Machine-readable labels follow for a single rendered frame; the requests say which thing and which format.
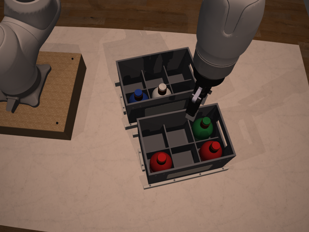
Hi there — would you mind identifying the green bottle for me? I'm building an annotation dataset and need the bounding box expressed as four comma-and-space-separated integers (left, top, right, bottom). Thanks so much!
191, 117, 213, 141

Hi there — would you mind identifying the beige bottle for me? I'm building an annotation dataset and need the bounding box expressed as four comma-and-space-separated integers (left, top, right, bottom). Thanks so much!
152, 83, 171, 98

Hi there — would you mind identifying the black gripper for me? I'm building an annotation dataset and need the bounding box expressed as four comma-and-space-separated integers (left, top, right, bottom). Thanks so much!
186, 67, 225, 121

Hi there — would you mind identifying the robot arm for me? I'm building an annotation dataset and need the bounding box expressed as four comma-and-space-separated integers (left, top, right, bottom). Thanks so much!
0, 0, 265, 113

